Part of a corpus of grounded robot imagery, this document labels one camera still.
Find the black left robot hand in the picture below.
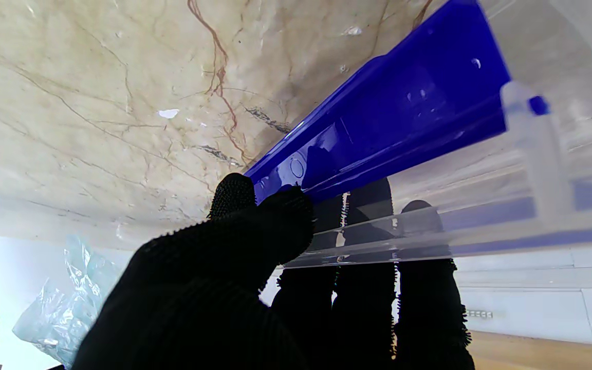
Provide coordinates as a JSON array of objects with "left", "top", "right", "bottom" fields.
[{"left": 72, "top": 173, "right": 476, "bottom": 370}]

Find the clear bubble film sheet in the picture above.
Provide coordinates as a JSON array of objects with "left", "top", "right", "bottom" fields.
[{"left": 12, "top": 236, "right": 127, "bottom": 368}]

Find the clear crate with blue clips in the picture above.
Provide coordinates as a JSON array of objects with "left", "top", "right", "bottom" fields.
[{"left": 245, "top": 0, "right": 592, "bottom": 270}]

